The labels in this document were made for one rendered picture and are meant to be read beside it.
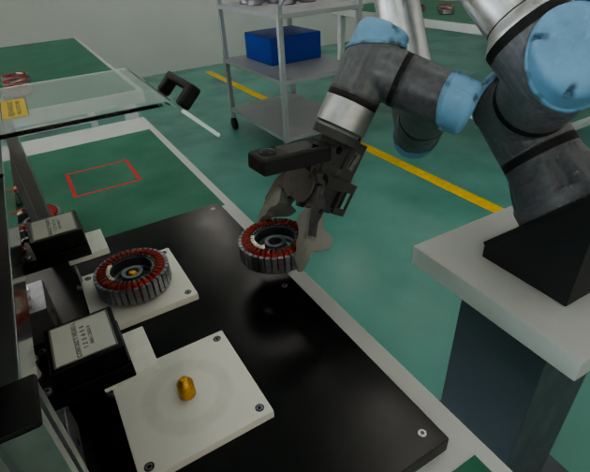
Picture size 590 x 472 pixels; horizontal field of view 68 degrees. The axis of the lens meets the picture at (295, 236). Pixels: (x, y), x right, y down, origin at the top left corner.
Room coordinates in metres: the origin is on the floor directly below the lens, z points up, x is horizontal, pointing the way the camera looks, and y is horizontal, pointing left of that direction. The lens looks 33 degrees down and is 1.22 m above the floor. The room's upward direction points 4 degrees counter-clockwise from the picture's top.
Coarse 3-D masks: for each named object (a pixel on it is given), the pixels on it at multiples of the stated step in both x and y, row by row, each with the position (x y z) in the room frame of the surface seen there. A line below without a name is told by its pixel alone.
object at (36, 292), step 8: (40, 280) 0.52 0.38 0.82; (32, 288) 0.50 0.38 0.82; (40, 288) 0.50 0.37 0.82; (32, 296) 0.48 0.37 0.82; (40, 296) 0.48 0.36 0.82; (48, 296) 0.51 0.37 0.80; (32, 304) 0.47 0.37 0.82; (40, 304) 0.47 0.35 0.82; (48, 304) 0.48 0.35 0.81; (32, 312) 0.45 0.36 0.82; (40, 312) 0.45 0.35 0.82; (48, 312) 0.46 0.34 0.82; (32, 320) 0.45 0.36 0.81; (40, 320) 0.45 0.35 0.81; (48, 320) 0.46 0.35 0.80; (56, 320) 0.48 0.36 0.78; (32, 328) 0.45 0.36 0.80; (40, 328) 0.45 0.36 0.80; (48, 328) 0.45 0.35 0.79; (40, 336) 0.45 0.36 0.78
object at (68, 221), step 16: (32, 224) 0.52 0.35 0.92; (48, 224) 0.52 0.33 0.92; (64, 224) 0.51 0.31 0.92; (80, 224) 0.51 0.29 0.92; (32, 240) 0.48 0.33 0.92; (48, 240) 0.48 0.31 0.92; (64, 240) 0.49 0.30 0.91; (80, 240) 0.50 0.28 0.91; (96, 240) 0.53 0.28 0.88; (32, 256) 0.48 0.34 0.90; (48, 256) 0.47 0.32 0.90; (64, 256) 0.48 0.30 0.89; (80, 256) 0.49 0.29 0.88; (96, 256) 0.50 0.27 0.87; (32, 272) 0.46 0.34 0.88
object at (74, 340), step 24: (96, 312) 0.33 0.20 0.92; (48, 336) 0.30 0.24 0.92; (72, 336) 0.30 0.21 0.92; (96, 336) 0.30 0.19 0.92; (120, 336) 0.30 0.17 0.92; (144, 336) 0.34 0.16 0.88; (48, 360) 0.28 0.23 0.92; (72, 360) 0.27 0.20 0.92; (96, 360) 0.28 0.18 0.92; (120, 360) 0.28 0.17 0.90; (144, 360) 0.30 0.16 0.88; (48, 384) 0.27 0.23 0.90; (72, 384) 0.26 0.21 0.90; (96, 384) 0.27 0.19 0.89; (120, 384) 0.28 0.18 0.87
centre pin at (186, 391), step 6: (180, 378) 0.34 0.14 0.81; (186, 378) 0.34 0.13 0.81; (180, 384) 0.33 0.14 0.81; (186, 384) 0.33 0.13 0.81; (192, 384) 0.34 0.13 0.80; (180, 390) 0.33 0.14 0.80; (186, 390) 0.33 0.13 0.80; (192, 390) 0.33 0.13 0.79; (180, 396) 0.33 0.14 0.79; (186, 396) 0.33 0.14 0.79; (192, 396) 0.33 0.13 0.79
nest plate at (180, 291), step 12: (168, 252) 0.64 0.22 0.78; (84, 276) 0.58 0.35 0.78; (180, 276) 0.56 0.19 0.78; (84, 288) 0.55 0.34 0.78; (168, 288) 0.53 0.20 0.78; (180, 288) 0.53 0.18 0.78; (192, 288) 0.53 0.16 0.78; (96, 300) 0.52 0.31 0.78; (156, 300) 0.51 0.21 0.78; (168, 300) 0.51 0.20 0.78; (180, 300) 0.51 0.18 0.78; (192, 300) 0.51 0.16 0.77; (120, 312) 0.49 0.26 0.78; (132, 312) 0.49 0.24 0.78; (144, 312) 0.48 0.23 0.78; (156, 312) 0.49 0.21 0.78; (120, 324) 0.46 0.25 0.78; (132, 324) 0.47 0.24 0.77
